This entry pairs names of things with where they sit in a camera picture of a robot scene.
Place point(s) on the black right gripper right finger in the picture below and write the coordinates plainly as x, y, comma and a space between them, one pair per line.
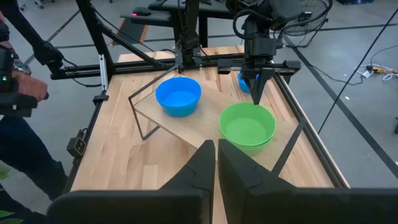
280, 205

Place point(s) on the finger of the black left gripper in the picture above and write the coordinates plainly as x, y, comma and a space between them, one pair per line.
261, 81
247, 77

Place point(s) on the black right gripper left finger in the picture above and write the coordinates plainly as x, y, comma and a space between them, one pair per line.
180, 205

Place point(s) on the blue plastic mini bowl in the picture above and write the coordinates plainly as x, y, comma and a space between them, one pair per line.
178, 96
242, 84
178, 113

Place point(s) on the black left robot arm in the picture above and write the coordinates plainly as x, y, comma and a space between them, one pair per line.
188, 31

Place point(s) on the wooden shelf riser black legs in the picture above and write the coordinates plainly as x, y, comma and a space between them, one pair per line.
202, 121

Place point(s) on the black computer mouse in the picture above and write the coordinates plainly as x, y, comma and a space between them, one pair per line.
141, 11

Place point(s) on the orange striped floor mat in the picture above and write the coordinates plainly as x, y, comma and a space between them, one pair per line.
130, 31

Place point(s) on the green leafy plant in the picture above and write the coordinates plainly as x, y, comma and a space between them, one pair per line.
6, 214

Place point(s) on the person's hand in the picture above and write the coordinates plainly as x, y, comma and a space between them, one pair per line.
29, 88

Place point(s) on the person's wristwatch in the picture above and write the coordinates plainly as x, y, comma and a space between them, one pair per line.
21, 67

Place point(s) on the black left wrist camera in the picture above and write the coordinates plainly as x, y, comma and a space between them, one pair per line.
260, 48

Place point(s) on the black table-level camera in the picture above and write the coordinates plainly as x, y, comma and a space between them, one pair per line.
76, 146

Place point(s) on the silver aluminium bracket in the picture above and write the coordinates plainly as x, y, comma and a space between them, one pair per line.
104, 71

